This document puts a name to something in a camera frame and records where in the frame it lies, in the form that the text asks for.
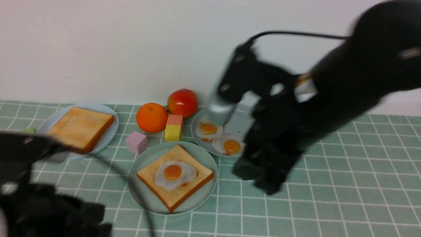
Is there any light blue left plate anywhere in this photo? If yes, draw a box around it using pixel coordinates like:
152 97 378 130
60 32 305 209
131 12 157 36
37 103 119 154

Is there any pink red cube block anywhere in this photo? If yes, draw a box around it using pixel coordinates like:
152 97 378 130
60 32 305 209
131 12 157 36
166 114 184 127

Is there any toast slice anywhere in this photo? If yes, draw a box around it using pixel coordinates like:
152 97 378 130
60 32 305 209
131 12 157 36
136 144 214 213
47 106 115 154

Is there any green centre plate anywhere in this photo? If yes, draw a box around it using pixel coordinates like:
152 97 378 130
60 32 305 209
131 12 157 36
127 141 218 216

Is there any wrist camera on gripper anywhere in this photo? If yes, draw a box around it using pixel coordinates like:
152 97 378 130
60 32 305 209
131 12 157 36
207 40 298 125

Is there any red tomato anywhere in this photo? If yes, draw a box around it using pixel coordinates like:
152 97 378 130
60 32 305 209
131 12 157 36
167 89 198 119

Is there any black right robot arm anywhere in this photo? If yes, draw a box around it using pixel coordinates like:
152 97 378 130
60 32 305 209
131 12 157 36
232 0 420 195

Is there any fried egg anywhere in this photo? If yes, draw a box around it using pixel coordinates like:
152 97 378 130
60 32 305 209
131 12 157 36
154 160 197 190
196 120 224 142
211 134 245 156

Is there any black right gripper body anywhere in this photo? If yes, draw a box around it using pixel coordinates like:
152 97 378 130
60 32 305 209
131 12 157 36
233 90 319 195

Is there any orange fruit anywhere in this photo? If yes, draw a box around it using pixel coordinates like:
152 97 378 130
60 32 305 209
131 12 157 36
136 102 168 133

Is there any yellow cube block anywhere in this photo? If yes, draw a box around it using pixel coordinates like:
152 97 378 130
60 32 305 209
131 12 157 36
164 124 183 142

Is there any green cube block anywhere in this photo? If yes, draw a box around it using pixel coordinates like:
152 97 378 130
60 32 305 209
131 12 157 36
20 128 37 134

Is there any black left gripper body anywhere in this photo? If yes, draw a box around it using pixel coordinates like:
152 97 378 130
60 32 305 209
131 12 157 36
1 183 112 237

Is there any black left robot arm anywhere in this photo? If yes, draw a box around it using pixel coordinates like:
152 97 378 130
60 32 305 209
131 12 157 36
0 132 114 237

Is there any grey blue egg plate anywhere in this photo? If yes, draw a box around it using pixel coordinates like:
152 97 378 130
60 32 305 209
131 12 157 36
191 105 252 157

